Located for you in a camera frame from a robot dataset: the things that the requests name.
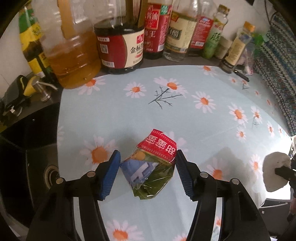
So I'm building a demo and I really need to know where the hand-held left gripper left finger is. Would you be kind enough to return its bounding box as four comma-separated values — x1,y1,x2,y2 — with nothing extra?
25,149,122,241

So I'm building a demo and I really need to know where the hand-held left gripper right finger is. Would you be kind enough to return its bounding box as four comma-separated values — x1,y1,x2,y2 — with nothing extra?
174,149,271,241

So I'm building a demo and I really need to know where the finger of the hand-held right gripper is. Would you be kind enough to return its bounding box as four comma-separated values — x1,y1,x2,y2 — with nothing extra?
275,159,296,186

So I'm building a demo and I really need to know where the white sock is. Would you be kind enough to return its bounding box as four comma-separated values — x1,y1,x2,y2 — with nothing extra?
262,152,292,192

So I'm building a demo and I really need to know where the red green wrapper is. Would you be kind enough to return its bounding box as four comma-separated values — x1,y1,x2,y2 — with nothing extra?
120,128,178,201

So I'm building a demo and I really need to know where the metal sink drain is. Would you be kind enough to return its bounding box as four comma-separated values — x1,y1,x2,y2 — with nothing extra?
44,164,58,186

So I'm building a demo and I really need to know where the daisy print tablecloth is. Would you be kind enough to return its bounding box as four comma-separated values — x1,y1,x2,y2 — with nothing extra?
57,65,292,241

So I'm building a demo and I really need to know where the blue patterned blanket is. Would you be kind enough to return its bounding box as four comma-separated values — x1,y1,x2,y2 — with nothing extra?
253,11,296,137

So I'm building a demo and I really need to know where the black pen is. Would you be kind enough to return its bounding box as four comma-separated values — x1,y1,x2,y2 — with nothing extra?
233,70,250,82

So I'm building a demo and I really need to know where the blue white plastic bag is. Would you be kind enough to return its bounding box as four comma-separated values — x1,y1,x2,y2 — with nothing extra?
239,40,257,76

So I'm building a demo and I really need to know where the clear jug of yellow oil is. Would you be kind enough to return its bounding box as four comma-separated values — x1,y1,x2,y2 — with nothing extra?
39,0,102,90

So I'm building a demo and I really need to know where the yellow black tool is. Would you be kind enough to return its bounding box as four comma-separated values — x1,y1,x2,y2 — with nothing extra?
2,74,35,116

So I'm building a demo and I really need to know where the dark sauce jug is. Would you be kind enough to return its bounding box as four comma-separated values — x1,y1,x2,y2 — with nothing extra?
94,0,145,75

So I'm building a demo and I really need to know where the small cream jar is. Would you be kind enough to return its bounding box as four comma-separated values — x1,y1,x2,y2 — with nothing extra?
215,36,234,59

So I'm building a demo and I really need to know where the orange cap beige label bottle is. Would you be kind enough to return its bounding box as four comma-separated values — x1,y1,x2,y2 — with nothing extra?
220,21,256,73

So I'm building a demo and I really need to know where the green packet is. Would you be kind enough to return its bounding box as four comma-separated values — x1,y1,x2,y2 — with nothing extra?
253,32,270,45

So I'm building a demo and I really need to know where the cream label clear bottle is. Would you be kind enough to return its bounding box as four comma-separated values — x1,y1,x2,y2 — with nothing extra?
163,0,199,62

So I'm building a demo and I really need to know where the red label clear bottle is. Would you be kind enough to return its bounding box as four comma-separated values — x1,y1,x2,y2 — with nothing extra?
187,0,214,57

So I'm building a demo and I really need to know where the red label dark bottle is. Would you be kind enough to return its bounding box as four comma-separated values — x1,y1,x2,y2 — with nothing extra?
143,0,173,60

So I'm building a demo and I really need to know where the yellow green label bottle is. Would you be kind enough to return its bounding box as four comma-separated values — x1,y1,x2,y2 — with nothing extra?
18,2,50,77

